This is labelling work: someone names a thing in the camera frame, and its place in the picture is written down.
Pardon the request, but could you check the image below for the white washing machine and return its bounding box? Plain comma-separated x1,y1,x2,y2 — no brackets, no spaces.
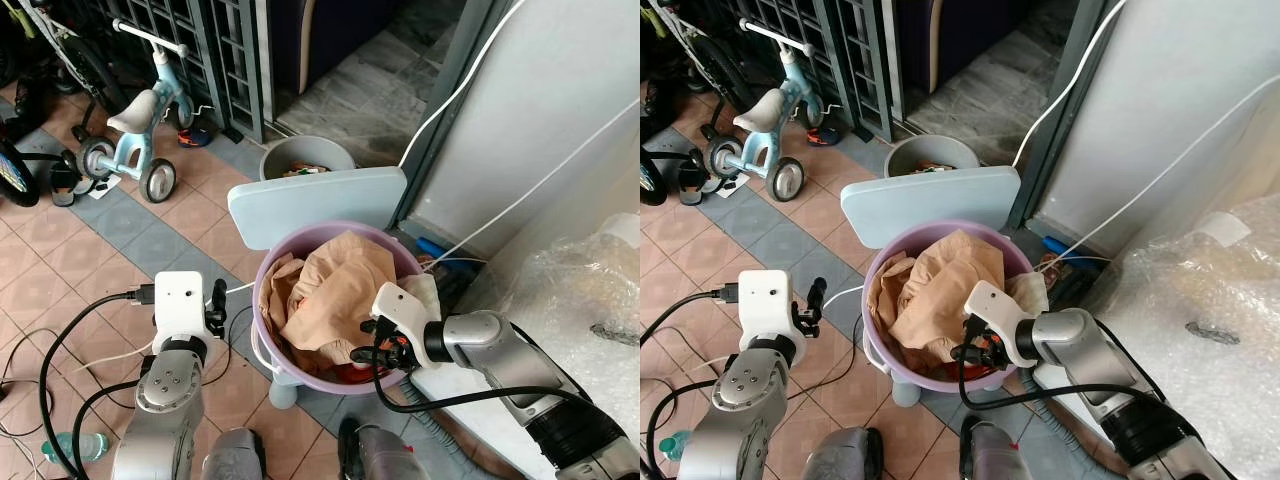
1008,0,1280,263
398,0,641,263

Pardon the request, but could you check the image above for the red garment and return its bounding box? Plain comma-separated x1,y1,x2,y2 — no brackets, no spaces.
940,364,1001,391
322,358,385,389

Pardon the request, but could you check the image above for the purple plastic wash basin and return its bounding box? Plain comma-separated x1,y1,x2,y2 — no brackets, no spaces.
251,220,429,396
861,219,1043,396

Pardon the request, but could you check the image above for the white crumpled cloth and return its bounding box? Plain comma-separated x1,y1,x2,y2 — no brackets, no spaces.
402,272,442,313
1006,270,1051,315

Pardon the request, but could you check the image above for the beige crumpled garment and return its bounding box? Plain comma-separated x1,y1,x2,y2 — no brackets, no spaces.
264,231,401,353
868,229,1006,356

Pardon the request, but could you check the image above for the grey right robot leg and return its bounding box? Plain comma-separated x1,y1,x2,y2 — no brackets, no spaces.
338,417,433,480
958,414,1043,480

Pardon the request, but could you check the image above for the grey robot leg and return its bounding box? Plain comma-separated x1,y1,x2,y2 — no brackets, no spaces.
958,414,1043,480
338,417,433,480
200,427,267,480
800,426,887,480

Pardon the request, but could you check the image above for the light blue plastic chair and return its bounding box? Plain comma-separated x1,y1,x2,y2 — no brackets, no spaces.
227,166,409,411
840,165,1022,410

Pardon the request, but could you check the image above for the grey left robot leg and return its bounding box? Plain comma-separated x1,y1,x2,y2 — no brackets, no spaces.
200,427,267,480
800,426,887,480

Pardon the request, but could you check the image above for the grey plastic bucket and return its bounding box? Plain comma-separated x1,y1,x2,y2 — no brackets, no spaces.
884,134,982,181
259,135,357,182

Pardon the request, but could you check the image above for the clear bubble wrap sheet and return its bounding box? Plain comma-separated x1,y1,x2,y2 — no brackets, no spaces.
1088,194,1280,446
488,232,641,446

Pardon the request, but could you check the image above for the black bicycle wheel blue rim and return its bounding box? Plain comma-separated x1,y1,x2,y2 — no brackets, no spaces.
0,135,43,209
640,150,669,207

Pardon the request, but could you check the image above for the light blue child balance bike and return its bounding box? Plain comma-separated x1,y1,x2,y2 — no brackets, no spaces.
700,19,833,203
74,19,217,206

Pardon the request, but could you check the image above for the black metal gate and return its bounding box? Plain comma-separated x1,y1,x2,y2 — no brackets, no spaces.
98,0,269,144
733,0,898,144

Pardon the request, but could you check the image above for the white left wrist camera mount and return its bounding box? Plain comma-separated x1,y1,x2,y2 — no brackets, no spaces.
152,270,210,347
737,270,798,347

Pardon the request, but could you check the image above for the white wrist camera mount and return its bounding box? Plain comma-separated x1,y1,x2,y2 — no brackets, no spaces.
737,270,798,347
962,280,1037,347
369,283,442,347
152,270,210,347

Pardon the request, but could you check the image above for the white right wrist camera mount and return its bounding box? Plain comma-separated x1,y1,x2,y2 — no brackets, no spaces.
962,280,1037,347
369,283,442,347

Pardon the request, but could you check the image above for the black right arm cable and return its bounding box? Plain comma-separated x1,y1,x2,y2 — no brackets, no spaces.
370,320,581,416
958,318,1151,413

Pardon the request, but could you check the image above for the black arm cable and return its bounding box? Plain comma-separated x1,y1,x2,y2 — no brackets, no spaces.
958,318,1151,413
38,284,157,480
640,284,741,480
370,320,581,416

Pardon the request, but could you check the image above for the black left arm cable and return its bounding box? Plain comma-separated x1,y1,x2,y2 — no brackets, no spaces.
640,284,741,480
38,284,157,480

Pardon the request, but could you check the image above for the thin white cable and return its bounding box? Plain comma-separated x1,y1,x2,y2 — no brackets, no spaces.
1036,74,1280,273
424,98,641,271

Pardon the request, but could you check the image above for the black bicycle with green frame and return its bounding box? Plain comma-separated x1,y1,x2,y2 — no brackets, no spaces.
0,0,133,116
640,0,746,113

